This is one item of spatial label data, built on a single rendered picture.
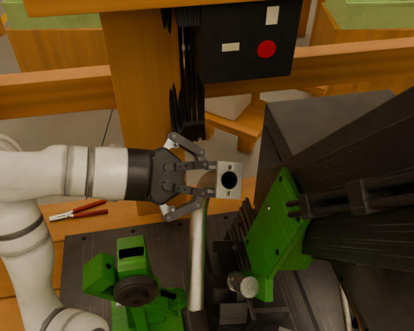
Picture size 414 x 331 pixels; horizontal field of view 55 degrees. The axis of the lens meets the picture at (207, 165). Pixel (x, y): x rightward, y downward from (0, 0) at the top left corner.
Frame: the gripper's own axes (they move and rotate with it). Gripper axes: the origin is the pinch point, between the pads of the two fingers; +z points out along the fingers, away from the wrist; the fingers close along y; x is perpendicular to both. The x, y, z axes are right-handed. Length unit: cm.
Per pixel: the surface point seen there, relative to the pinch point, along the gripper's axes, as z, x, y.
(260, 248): 12.5, 9.3, -12.4
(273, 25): 9.0, 2.3, 26.3
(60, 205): -25, 63, -11
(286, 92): 130, 219, 67
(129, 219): -6, 53, -13
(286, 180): 12.5, 1.0, 0.4
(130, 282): -11.1, 8.0, -17.8
